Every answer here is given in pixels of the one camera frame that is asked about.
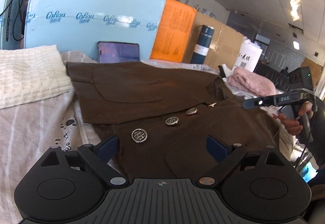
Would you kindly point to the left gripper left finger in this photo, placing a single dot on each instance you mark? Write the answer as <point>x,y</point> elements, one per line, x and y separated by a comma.
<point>96,158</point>

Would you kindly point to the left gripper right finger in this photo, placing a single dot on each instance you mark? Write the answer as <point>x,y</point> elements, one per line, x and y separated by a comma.
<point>228,157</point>

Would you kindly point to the brown jacket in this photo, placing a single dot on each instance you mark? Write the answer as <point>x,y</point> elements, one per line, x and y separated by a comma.
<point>163,117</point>

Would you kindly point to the person's right hand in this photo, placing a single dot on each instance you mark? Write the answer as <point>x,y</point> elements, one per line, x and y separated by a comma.
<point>293,126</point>

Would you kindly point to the pink knitted sweater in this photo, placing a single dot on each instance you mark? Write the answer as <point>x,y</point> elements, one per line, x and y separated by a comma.
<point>251,82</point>

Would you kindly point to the white paper shopping bag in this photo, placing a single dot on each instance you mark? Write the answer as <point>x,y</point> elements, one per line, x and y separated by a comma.
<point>248,55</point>

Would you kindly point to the printed bed sheet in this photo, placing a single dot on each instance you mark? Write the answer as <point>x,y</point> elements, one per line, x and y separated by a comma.
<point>27,131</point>

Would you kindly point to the black folded garment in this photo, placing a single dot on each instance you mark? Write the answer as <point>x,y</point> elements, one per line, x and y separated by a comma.
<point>224,71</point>

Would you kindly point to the brown cardboard box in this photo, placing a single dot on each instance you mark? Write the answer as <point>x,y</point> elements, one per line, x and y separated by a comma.
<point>225,44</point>

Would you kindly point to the smartphone with lit screen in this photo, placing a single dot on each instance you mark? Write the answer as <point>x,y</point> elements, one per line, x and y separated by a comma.
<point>116,52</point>

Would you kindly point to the cream knitted sweater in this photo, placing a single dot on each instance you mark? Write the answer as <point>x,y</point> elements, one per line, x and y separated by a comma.
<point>33,74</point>

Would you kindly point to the dark blue thermos bottle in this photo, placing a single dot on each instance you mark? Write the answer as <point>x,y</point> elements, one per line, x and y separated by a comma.
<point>202,46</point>

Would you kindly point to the light blue cardboard box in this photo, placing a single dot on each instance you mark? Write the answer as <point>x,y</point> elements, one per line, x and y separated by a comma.
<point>78,25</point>

